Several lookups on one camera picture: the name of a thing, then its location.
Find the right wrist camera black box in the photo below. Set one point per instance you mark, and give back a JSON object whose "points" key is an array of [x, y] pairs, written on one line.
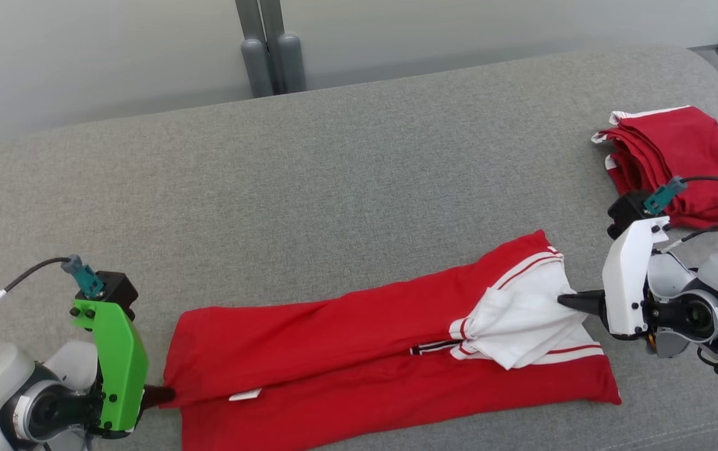
{"points": [[625, 210]]}

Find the red Bulls 23 jersey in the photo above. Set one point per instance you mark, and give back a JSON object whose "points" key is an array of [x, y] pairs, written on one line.
{"points": [[334, 326]]}

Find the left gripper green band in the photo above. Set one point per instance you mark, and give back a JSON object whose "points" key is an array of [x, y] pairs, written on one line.
{"points": [[121, 363]]}

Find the grey baseboard rail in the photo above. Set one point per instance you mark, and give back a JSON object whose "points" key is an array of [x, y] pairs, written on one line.
{"points": [[703, 49]]}

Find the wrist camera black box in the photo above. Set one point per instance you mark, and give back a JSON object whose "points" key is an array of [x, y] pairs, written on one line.
{"points": [[625, 210], [114, 289]]}

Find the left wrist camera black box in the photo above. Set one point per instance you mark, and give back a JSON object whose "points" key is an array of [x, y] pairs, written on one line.
{"points": [[114, 289]]}

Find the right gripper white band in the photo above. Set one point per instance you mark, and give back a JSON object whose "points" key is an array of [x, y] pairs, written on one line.
{"points": [[625, 282]]}

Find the grey partition post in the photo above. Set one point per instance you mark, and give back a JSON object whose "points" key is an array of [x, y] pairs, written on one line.
{"points": [[291, 62], [256, 69]]}

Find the red shorts with white stripe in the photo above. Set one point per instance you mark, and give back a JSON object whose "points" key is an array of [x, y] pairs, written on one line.
{"points": [[685, 144]]}

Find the grey fabric sofa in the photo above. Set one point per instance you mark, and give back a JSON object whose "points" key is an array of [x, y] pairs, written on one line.
{"points": [[334, 188]]}

